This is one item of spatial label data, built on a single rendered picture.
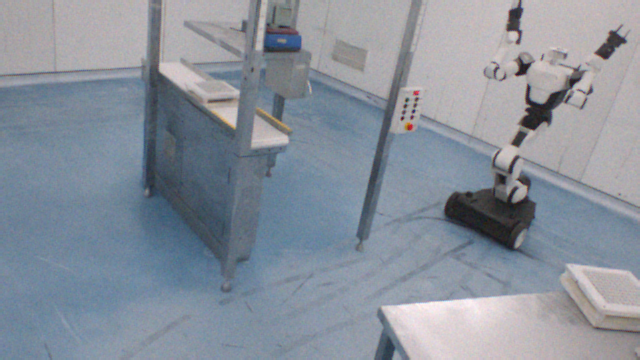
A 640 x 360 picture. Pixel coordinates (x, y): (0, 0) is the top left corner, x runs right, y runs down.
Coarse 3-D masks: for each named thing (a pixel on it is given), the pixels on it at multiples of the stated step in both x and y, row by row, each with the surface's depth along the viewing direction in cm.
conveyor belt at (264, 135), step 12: (168, 72) 335; (180, 72) 339; (192, 72) 343; (180, 84) 317; (216, 108) 290; (228, 108) 293; (228, 120) 277; (252, 132) 268; (264, 132) 270; (276, 132) 273; (252, 144) 257; (264, 144) 262; (276, 144) 266
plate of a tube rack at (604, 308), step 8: (568, 264) 182; (568, 272) 180; (576, 272) 178; (600, 272) 181; (616, 272) 183; (624, 272) 183; (576, 280) 175; (584, 280) 174; (584, 288) 170; (592, 288) 170; (592, 296) 166; (600, 296) 167; (624, 296) 169; (600, 304) 163; (608, 304) 163; (616, 304) 164; (600, 312) 161; (608, 312) 161; (616, 312) 161; (624, 312) 161; (632, 312) 162
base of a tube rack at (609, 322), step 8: (560, 280) 184; (568, 280) 181; (568, 288) 179; (576, 288) 177; (576, 296) 174; (584, 296) 174; (576, 304) 173; (584, 304) 170; (592, 304) 170; (584, 312) 169; (592, 312) 166; (592, 320) 164; (608, 320) 164; (616, 320) 165; (624, 320) 165; (632, 320) 166; (608, 328) 164; (616, 328) 164; (624, 328) 164; (632, 328) 164
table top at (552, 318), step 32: (384, 320) 152; (416, 320) 152; (448, 320) 155; (480, 320) 157; (512, 320) 160; (544, 320) 163; (576, 320) 165; (416, 352) 140; (448, 352) 142; (480, 352) 144; (512, 352) 147; (544, 352) 149; (576, 352) 151; (608, 352) 154
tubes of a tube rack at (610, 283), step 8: (600, 280) 174; (608, 280) 175; (616, 280) 176; (624, 280) 177; (600, 288) 171; (608, 288) 171; (616, 288) 172; (624, 288) 172; (632, 288) 173; (616, 296) 167; (632, 296) 169
